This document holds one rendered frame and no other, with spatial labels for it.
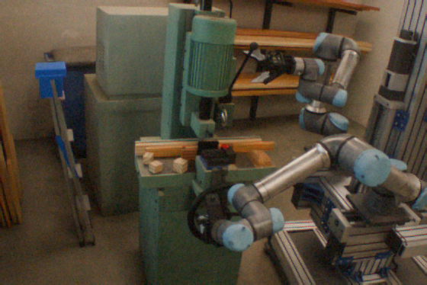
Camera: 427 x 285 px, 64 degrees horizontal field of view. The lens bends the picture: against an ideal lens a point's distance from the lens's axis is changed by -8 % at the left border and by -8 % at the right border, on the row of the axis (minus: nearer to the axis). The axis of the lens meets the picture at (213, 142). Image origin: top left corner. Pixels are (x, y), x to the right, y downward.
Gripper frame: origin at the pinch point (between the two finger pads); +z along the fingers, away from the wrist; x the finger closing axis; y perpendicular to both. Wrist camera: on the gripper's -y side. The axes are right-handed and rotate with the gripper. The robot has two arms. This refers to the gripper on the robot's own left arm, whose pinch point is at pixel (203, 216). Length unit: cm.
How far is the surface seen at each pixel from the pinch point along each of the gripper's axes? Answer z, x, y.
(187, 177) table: 19.2, 0.2, -14.0
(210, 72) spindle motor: 5, 8, -55
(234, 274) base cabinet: 51, 30, 41
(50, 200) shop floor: 166, -72, 3
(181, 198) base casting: 24.3, -2.0, -5.0
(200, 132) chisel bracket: 21.9, 7.4, -32.3
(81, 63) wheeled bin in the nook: 169, -44, -104
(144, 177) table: 18.6, -17.8, -14.9
